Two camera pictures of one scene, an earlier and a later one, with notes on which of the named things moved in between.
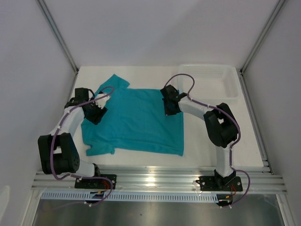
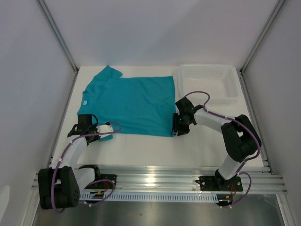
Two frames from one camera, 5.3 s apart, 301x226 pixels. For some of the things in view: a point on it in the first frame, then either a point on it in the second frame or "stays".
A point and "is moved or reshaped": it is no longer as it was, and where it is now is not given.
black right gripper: x=168 y=112 to x=176 y=126
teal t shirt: x=135 y=123 is moved or reshaped
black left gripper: x=97 y=118 to x=94 y=127
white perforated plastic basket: x=213 y=83 stays
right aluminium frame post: x=262 y=36 stays
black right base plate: x=216 y=183 stays
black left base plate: x=97 y=183 stays
